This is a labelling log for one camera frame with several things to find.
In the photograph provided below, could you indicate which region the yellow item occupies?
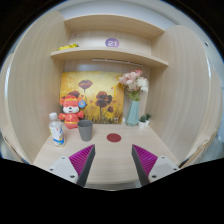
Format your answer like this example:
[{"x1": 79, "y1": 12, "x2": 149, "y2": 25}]
[{"x1": 56, "y1": 43, "x2": 80, "y2": 51}]

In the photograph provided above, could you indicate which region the small potted green plant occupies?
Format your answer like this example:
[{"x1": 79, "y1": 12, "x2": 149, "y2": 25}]
[
  {"x1": 138, "y1": 114, "x2": 148, "y2": 130},
  {"x1": 145, "y1": 113, "x2": 153, "y2": 126}
]

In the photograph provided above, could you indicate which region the pale green vase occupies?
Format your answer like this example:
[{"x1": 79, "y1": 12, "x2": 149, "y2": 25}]
[{"x1": 125, "y1": 99, "x2": 141, "y2": 128}]

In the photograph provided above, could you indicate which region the grey cup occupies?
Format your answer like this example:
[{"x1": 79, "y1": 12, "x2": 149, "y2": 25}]
[{"x1": 77, "y1": 119, "x2": 94, "y2": 142}]

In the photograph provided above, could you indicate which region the long wooden shelf board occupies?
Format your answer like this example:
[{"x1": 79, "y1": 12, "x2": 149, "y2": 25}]
[{"x1": 50, "y1": 46, "x2": 169, "y2": 69}]

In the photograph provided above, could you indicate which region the red plush toy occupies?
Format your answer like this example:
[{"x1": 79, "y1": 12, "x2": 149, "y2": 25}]
[{"x1": 58, "y1": 94, "x2": 87, "y2": 130}]

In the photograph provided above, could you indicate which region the flat round red coaster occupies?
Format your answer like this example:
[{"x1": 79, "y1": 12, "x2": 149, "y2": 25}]
[{"x1": 106, "y1": 132, "x2": 122, "y2": 143}]

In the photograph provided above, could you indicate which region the pink and white flower bouquet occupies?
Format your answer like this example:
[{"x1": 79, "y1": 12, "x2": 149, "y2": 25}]
[{"x1": 118, "y1": 69, "x2": 150, "y2": 102}]

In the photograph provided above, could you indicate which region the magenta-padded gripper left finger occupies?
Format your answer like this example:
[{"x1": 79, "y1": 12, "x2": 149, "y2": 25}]
[{"x1": 49, "y1": 143, "x2": 96, "y2": 187}]

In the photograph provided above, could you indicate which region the short wooden shelf board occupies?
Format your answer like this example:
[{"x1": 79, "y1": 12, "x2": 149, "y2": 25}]
[{"x1": 63, "y1": 13, "x2": 166, "y2": 38}]

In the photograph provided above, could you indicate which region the yellow poppy painting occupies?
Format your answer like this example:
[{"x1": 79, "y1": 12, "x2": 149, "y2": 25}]
[{"x1": 59, "y1": 71, "x2": 125, "y2": 125}]

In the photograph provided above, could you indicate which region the white light strip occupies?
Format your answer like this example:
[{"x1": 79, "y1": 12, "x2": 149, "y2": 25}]
[{"x1": 92, "y1": 58, "x2": 144, "y2": 67}]

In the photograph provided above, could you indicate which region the clear plastic drink bottle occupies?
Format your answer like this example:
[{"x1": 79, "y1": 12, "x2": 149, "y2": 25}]
[{"x1": 48, "y1": 112, "x2": 66, "y2": 148}]

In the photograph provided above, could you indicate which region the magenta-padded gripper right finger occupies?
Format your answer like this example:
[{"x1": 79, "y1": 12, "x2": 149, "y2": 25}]
[{"x1": 131, "y1": 143, "x2": 180, "y2": 187}]

